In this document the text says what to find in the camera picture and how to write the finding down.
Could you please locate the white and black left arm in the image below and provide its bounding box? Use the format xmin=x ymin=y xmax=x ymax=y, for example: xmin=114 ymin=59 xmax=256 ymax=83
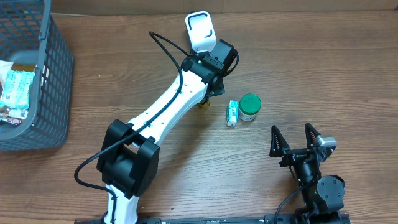
xmin=96 ymin=52 xmax=233 ymax=223

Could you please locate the small teal tissue pack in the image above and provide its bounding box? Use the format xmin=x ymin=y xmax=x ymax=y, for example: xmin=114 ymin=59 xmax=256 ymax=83
xmin=226 ymin=100 xmax=238 ymax=127

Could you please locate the green lid jar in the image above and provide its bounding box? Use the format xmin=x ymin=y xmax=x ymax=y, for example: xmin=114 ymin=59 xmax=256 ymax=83
xmin=238 ymin=93 xmax=261 ymax=121

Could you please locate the brown snack bag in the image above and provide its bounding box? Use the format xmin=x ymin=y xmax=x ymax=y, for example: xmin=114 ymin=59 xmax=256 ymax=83
xmin=1 ymin=60 xmax=36 ymax=126

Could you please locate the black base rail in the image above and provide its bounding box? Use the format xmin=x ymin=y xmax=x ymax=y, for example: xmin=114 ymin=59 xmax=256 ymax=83
xmin=74 ymin=215 xmax=351 ymax=224

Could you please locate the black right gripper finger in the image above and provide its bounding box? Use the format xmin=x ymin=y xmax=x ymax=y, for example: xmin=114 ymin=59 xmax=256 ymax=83
xmin=269 ymin=125 xmax=290 ymax=157
xmin=305 ymin=123 xmax=320 ymax=148

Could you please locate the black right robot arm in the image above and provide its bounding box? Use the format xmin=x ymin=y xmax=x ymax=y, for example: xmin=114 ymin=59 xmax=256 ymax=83
xmin=266 ymin=123 xmax=351 ymax=224

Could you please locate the teal wet wipes pack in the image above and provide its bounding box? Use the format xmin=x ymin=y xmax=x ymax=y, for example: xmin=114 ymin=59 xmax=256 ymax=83
xmin=1 ymin=70 xmax=35 ymax=110

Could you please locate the white barcode scanner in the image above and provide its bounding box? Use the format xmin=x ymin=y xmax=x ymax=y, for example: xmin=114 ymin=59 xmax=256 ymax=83
xmin=185 ymin=11 xmax=217 ymax=52

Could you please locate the grey plastic mesh basket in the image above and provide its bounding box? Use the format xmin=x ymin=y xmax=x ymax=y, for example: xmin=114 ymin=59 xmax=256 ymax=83
xmin=1 ymin=0 xmax=74 ymax=151

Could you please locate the yellow liquid bottle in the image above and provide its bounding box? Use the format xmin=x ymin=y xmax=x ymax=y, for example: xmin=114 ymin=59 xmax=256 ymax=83
xmin=197 ymin=98 xmax=210 ymax=109

